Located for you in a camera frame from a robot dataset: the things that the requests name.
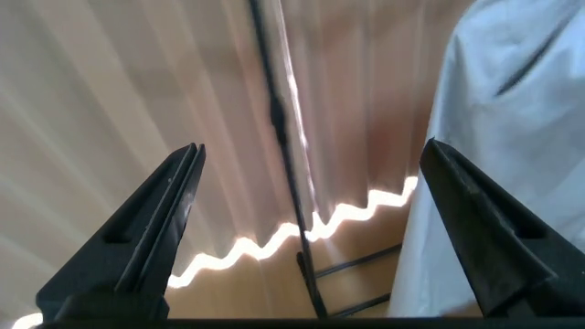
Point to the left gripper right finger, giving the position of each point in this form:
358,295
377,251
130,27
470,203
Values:
503,247

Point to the beige curtain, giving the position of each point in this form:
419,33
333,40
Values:
114,91

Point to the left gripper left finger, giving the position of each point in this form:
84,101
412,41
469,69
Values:
137,247

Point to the black clothes rack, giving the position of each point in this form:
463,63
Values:
285,151

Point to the pale grey shorts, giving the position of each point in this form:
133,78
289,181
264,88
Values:
503,91

